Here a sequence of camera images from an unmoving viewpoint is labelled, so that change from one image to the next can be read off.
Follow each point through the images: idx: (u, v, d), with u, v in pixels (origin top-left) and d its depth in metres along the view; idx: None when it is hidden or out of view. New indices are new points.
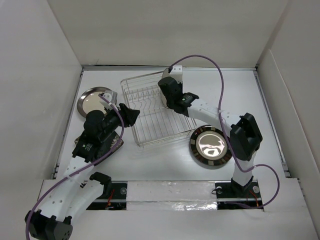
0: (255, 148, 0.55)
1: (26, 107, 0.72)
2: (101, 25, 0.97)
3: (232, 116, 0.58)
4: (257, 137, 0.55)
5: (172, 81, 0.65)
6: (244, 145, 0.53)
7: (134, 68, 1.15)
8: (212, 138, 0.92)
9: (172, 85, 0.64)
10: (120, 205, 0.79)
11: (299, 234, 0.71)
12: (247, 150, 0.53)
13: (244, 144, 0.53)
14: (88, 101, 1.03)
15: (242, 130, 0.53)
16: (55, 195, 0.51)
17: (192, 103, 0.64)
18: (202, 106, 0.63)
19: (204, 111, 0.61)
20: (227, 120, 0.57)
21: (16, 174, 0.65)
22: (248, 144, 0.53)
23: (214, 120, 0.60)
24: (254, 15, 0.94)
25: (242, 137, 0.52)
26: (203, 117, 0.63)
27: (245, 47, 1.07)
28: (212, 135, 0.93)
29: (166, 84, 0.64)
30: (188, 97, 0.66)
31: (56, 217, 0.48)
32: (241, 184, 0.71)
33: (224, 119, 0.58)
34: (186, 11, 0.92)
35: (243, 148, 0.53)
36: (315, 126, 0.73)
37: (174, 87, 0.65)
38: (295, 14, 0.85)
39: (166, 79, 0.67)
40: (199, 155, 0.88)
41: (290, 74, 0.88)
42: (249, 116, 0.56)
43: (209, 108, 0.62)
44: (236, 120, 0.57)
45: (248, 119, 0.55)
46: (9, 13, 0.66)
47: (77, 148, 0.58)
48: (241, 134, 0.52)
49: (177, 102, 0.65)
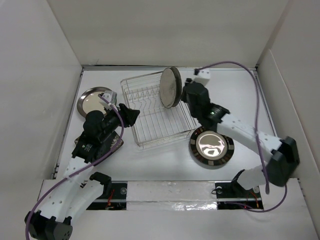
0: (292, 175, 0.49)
1: (26, 107, 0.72)
2: (101, 25, 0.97)
3: (270, 138, 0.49)
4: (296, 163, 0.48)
5: (204, 91, 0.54)
6: (282, 173, 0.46)
7: (134, 68, 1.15)
8: (212, 138, 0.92)
9: (204, 96, 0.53)
10: (120, 205, 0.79)
11: (300, 234, 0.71)
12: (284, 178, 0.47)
13: (282, 172, 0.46)
14: (88, 101, 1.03)
15: (283, 158, 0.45)
16: (55, 195, 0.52)
17: (223, 119, 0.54)
18: (234, 123, 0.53)
19: (238, 130, 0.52)
20: (265, 143, 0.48)
21: (17, 174, 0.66)
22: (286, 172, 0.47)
23: (249, 141, 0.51)
24: (254, 15, 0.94)
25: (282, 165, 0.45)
26: (234, 136, 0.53)
27: (245, 47, 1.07)
28: (212, 135, 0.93)
29: (197, 94, 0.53)
30: (217, 110, 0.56)
31: (55, 217, 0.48)
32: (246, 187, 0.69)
33: (262, 141, 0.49)
34: (186, 11, 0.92)
35: (281, 176, 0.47)
36: (316, 126, 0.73)
37: (205, 98, 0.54)
38: (295, 13, 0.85)
39: (195, 86, 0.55)
40: (199, 155, 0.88)
41: (290, 74, 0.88)
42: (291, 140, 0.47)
43: (243, 128, 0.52)
44: (276, 144, 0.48)
45: (289, 143, 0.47)
46: (9, 14, 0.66)
47: (77, 148, 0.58)
48: (282, 162, 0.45)
49: (204, 115, 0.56)
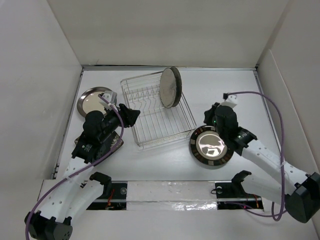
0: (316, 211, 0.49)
1: (26, 107, 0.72)
2: (100, 25, 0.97)
3: (296, 172, 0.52)
4: None
5: (232, 114, 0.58)
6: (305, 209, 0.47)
7: (134, 68, 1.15)
8: (212, 138, 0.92)
9: (230, 119, 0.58)
10: (120, 205, 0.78)
11: (300, 234, 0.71)
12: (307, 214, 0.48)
13: (306, 208, 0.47)
14: (88, 101, 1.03)
15: (308, 193, 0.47)
16: (55, 196, 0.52)
17: (250, 144, 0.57)
18: (260, 150, 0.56)
19: (263, 157, 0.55)
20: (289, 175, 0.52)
21: (17, 174, 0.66)
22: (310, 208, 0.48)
23: (274, 170, 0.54)
24: (254, 15, 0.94)
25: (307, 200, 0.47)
26: (258, 162, 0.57)
27: (245, 47, 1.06)
28: (212, 135, 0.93)
29: (224, 117, 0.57)
30: (243, 133, 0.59)
31: (55, 218, 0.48)
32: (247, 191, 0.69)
33: (287, 173, 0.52)
34: (186, 11, 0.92)
35: (304, 211, 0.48)
36: (316, 125, 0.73)
37: (232, 121, 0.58)
38: (296, 13, 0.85)
39: (225, 109, 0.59)
40: (199, 155, 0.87)
41: (290, 74, 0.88)
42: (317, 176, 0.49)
43: (269, 156, 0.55)
44: (301, 179, 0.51)
45: (315, 180, 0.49)
46: (9, 14, 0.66)
47: (77, 148, 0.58)
48: (307, 197, 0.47)
49: (231, 138, 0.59)
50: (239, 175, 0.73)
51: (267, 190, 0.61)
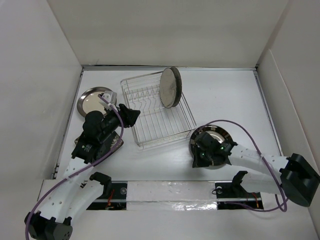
0: (313, 191, 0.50)
1: (26, 107, 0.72)
2: (101, 25, 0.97)
3: (278, 159, 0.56)
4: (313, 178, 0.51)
5: (205, 134, 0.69)
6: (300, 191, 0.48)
7: (134, 68, 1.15)
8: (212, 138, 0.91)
9: (207, 138, 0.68)
10: (120, 205, 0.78)
11: (300, 234, 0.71)
12: (305, 196, 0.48)
13: (299, 189, 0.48)
14: (88, 101, 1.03)
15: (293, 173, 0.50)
16: (55, 196, 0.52)
17: (232, 151, 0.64)
18: (242, 152, 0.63)
19: (246, 157, 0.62)
20: (273, 164, 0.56)
21: (17, 175, 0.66)
22: (303, 187, 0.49)
23: (259, 165, 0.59)
24: (254, 15, 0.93)
25: (294, 180, 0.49)
26: (247, 164, 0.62)
27: (245, 47, 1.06)
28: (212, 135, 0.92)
29: (200, 138, 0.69)
30: (226, 144, 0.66)
31: (55, 218, 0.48)
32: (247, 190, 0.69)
33: (270, 163, 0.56)
34: (185, 11, 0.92)
35: (301, 193, 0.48)
36: (315, 125, 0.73)
37: (208, 139, 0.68)
38: (296, 13, 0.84)
39: (201, 134, 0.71)
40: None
41: (290, 74, 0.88)
42: (298, 156, 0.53)
43: (251, 154, 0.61)
44: (284, 164, 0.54)
45: (297, 160, 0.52)
46: (9, 14, 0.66)
47: (77, 149, 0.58)
48: (293, 177, 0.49)
49: (216, 152, 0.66)
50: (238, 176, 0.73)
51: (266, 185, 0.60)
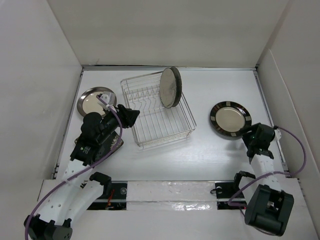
0: (265, 227, 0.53)
1: (26, 108, 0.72)
2: (100, 25, 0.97)
3: (275, 184, 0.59)
4: (278, 223, 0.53)
5: (270, 132, 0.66)
6: (255, 205, 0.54)
7: (134, 68, 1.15)
8: (231, 113, 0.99)
9: (265, 135, 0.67)
10: (120, 205, 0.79)
11: (300, 234, 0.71)
12: (255, 213, 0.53)
13: (257, 205, 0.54)
14: (88, 101, 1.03)
15: (267, 194, 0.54)
16: (54, 199, 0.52)
17: (263, 155, 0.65)
18: (265, 161, 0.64)
19: (262, 165, 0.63)
20: (267, 180, 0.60)
21: (16, 176, 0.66)
22: (262, 208, 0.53)
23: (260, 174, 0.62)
24: (255, 15, 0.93)
25: (263, 198, 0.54)
26: (256, 167, 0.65)
27: (245, 47, 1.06)
28: (231, 110, 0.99)
29: (263, 129, 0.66)
30: (266, 151, 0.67)
31: (54, 221, 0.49)
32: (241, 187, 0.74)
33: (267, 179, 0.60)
34: (185, 10, 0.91)
35: (253, 209, 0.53)
36: (316, 126, 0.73)
37: (264, 137, 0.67)
38: (296, 13, 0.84)
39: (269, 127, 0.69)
40: (221, 128, 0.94)
41: (290, 73, 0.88)
42: (289, 198, 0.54)
43: (268, 167, 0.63)
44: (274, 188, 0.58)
45: (284, 197, 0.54)
46: (9, 14, 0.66)
47: (75, 151, 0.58)
48: (264, 195, 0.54)
49: (253, 147, 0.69)
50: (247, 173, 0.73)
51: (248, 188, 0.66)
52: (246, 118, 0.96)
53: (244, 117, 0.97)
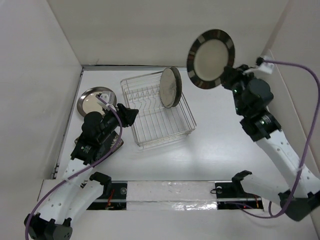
0: None
1: (26, 107, 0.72)
2: (100, 25, 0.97)
3: (311, 179, 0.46)
4: None
5: (268, 95, 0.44)
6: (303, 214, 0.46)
7: (134, 68, 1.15)
8: (212, 49, 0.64)
9: (263, 103, 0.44)
10: (120, 205, 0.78)
11: (300, 234, 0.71)
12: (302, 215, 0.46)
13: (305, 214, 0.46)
14: (88, 101, 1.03)
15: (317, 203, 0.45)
16: (54, 198, 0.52)
17: (272, 135, 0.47)
18: (281, 145, 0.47)
19: (282, 155, 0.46)
20: (304, 180, 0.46)
21: (17, 175, 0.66)
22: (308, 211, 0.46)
23: (288, 171, 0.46)
24: (255, 15, 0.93)
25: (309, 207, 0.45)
26: (273, 157, 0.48)
27: (245, 48, 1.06)
28: (210, 44, 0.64)
29: (260, 97, 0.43)
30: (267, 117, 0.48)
31: (55, 220, 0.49)
32: (245, 188, 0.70)
33: (303, 178, 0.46)
34: (185, 10, 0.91)
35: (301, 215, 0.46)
36: (316, 125, 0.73)
37: (267, 103, 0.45)
38: (295, 14, 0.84)
39: (264, 82, 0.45)
40: (203, 86, 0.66)
41: (290, 73, 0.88)
42: None
43: (289, 157, 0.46)
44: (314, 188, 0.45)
45: None
46: (9, 14, 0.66)
47: (76, 150, 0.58)
48: (314, 206, 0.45)
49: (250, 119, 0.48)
50: (239, 175, 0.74)
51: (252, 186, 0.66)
52: (218, 44, 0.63)
53: (225, 44, 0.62)
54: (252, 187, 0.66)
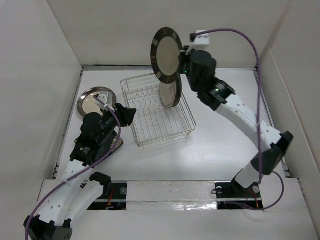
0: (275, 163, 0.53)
1: (25, 107, 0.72)
2: (100, 25, 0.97)
3: (272, 131, 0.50)
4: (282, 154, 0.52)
5: (211, 62, 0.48)
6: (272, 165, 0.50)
7: (134, 68, 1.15)
8: (163, 47, 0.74)
9: (211, 69, 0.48)
10: (120, 205, 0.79)
11: (300, 234, 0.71)
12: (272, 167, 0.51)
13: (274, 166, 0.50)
14: (88, 101, 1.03)
15: (281, 152, 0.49)
16: (54, 200, 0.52)
17: (228, 100, 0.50)
18: (238, 107, 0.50)
19: (241, 115, 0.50)
20: (266, 134, 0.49)
21: (16, 176, 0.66)
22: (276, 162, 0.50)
23: (250, 130, 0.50)
24: (255, 14, 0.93)
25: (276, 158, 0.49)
26: (235, 120, 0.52)
27: (245, 47, 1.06)
28: (162, 44, 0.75)
29: (204, 64, 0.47)
30: (220, 86, 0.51)
31: (54, 221, 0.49)
32: (245, 185, 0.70)
33: (263, 133, 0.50)
34: (185, 10, 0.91)
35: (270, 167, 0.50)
36: (316, 126, 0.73)
37: (213, 70, 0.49)
38: (296, 13, 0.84)
39: (205, 53, 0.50)
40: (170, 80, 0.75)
41: (290, 73, 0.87)
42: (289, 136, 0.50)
43: (247, 115, 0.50)
44: (276, 139, 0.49)
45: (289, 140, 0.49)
46: (9, 14, 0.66)
47: (75, 151, 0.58)
48: (279, 155, 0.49)
49: (205, 90, 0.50)
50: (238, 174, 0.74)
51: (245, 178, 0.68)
52: (167, 41, 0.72)
53: (172, 37, 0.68)
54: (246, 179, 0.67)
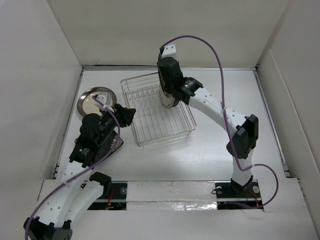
0: (250, 148, 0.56)
1: (25, 108, 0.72)
2: (100, 25, 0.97)
3: (237, 115, 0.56)
4: (254, 138, 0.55)
5: (173, 64, 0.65)
6: (243, 148, 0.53)
7: (134, 68, 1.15)
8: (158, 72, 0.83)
9: (175, 69, 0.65)
10: (120, 205, 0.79)
11: (300, 234, 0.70)
12: (244, 150, 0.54)
13: (245, 149, 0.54)
14: (88, 101, 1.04)
15: (246, 132, 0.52)
16: (53, 201, 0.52)
17: (196, 93, 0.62)
18: (206, 98, 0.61)
19: (208, 104, 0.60)
20: (232, 118, 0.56)
21: (16, 176, 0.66)
22: (248, 145, 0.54)
23: (218, 116, 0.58)
24: (255, 14, 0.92)
25: (244, 140, 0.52)
26: (206, 111, 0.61)
27: (245, 47, 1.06)
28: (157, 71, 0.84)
29: (168, 65, 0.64)
30: (190, 83, 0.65)
31: (54, 223, 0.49)
32: (241, 184, 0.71)
33: (229, 117, 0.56)
34: (185, 10, 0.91)
35: (242, 150, 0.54)
36: (315, 126, 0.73)
37: (175, 70, 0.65)
38: (296, 13, 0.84)
39: (171, 60, 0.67)
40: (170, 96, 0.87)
41: (290, 73, 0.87)
42: (254, 117, 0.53)
43: (213, 103, 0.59)
44: (241, 122, 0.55)
45: (252, 121, 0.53)
46: (8, 14, 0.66)
47: (74, 152, 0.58)
48: (245, 136, 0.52)
49: (177, 87, 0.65)
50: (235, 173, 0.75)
51: (237, 176, 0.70)
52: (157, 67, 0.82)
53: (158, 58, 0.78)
54: (240, 177, 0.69)
